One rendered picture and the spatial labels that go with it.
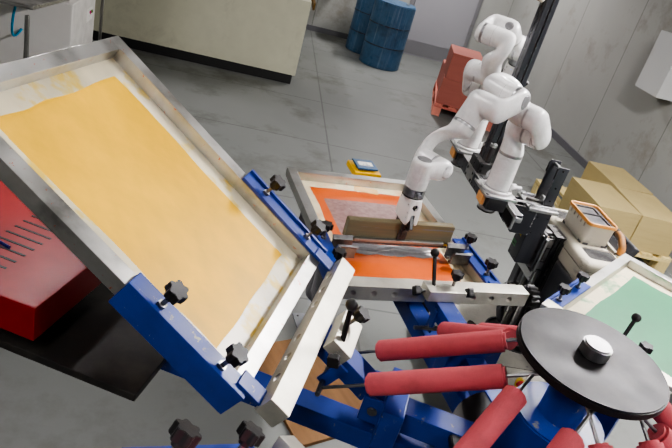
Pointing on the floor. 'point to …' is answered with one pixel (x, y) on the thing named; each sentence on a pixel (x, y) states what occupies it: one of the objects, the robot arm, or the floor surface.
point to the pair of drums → (380, 28)
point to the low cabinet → (203, 7)
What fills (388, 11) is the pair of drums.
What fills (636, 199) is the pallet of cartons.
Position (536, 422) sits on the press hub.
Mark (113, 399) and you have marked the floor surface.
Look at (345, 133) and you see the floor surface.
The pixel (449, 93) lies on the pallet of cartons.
